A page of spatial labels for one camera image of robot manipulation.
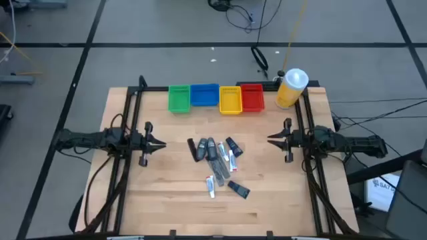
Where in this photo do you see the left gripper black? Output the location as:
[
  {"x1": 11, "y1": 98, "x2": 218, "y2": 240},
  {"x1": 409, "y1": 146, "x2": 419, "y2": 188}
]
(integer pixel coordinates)
[{"x1": 129, "y1": 121, "x2": 167, "y2": 167}]

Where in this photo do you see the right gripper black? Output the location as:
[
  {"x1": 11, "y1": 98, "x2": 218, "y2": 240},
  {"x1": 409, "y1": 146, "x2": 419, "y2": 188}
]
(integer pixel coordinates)
[{"x1": 267, "y1": 117, "x2": 311, "y2": 163}]

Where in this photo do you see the dark blue cream tube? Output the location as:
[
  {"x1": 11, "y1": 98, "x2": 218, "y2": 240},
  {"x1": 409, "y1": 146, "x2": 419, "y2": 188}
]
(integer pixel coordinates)
[
  {"x1": 226, "y1": 137, "x2": 244, "y2": 158},
  {"x1": 228, "y1": 180, "x2": 251, "y2": 200}
]

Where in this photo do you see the dark grey deodorant stick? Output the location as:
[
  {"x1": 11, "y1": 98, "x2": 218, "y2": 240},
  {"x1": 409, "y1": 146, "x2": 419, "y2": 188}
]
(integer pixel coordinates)
[
  {"x1": 206, "y1": 137, "x2": 218, "y2": 161},
  {"x1": 195, "y1": 137, "x2": 208, "y2": 161}
]

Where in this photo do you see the clear toothbrush case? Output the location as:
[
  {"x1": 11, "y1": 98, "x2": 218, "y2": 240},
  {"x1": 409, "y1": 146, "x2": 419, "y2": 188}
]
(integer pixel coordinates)
[
  {"x1": 207, "y1": 159, "x2": 225, "y2": 187},
  {"x1": 215, "y1": 156, "x2": 232, "y2": 180}
]

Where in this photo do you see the red plastic basket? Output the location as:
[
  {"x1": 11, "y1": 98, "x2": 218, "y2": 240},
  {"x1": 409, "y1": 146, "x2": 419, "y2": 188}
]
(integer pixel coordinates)
[{"x1": 240, "y1": 83, "x2": 266, "y2": 113}]

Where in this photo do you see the green plastic basket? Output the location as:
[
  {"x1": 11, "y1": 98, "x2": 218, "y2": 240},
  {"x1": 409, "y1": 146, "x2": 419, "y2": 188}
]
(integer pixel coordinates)
[{"x1": 167, "y1": 85, "x2": 191, "y2": 114}]

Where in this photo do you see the yellow plastic basket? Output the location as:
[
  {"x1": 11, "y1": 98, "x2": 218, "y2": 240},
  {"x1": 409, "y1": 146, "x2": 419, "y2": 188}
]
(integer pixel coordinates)
[{"x1": 218, "y1": 85, "x2": 244, "y2": 116}]

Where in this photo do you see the blue plastic basket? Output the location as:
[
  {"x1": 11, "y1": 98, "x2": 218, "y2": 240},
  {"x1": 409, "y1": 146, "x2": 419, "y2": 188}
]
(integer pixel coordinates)
[{"x1": 189, "y1": 83, "x2": 221, "y2": 107}]

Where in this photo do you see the black diagonal bar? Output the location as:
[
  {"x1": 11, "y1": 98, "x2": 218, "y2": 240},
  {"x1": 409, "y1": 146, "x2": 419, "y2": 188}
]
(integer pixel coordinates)
[{"x1": 346, "y1": 149, "x2": 427, "y2": 186}]

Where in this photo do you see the white printed sign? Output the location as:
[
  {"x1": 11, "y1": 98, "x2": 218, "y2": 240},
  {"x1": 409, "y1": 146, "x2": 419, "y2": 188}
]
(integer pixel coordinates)
[{"x1": 365, "y1": 173, "x2": 401, "y2": 213}]

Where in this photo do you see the dark grey chair back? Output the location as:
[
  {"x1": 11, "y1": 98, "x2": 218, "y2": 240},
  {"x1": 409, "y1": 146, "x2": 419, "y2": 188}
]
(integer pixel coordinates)
[{"x1": 385, "y1": 159, "x2": 427, "y2": 240}]

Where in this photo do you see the grey metal floor foot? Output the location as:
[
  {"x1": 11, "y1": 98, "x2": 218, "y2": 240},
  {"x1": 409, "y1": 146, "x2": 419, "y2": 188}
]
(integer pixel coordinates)
[{"x1": 9, "y1": 0, "x2": 67, "y2": 9}]

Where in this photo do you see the black aluminium rail frame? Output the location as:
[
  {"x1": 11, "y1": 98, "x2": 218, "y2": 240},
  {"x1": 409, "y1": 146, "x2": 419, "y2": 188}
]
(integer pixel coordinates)
[{"x1": 79, "y1": 75, "x2": 360, "y2": 240}]

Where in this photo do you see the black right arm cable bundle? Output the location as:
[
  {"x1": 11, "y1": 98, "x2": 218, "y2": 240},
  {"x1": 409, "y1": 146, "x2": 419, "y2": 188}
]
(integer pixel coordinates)
[{"x1": 302, "y1": 155, "x2": 354, "y2": 236}]

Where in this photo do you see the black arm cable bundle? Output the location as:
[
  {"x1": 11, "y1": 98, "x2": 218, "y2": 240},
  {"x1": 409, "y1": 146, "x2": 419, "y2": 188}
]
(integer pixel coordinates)
[
  {"x1": 302, "y1": 155, "x2": 354, "y2": 236},
  {"x1": 83, "y1": 155, "x2": 114, "y2": 230}
]

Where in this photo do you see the black left arm cable bundle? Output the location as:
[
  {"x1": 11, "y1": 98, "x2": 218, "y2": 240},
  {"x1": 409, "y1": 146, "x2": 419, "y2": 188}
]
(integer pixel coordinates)
[{"x1": 83, "y1": 155, "x2": 114, "y2": 230}]

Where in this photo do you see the black looped floor cable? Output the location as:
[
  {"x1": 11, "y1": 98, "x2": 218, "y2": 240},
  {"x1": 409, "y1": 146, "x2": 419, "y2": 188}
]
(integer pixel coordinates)
[{"x1": 250, "y1": 0, "x2": 270, "y2": 79}]

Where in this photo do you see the long yellow cable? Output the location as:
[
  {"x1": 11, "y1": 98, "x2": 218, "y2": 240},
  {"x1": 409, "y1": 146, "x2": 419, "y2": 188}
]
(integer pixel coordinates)
[{"x1": 282, "y1": 0, "x2": 308, "y2": 73}]

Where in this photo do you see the black floor cable tangle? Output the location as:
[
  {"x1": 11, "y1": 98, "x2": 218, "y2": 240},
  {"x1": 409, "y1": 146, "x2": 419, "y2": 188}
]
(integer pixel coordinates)
[{"x1": 207, "y1": 0, "x2": 284, "y2": 34}]

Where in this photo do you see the yellow floor cable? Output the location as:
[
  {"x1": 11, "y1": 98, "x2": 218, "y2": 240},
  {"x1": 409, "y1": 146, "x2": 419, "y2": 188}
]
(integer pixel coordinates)
[{"x1": 0, "y1": 31, "x2": 44, "y2": 76}]

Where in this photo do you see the white floor cable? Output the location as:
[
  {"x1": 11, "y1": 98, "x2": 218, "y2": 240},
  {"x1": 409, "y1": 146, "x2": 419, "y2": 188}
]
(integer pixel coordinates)
[{"x1": 0, "y1": 0, "x2": 17, "y2": 65}]

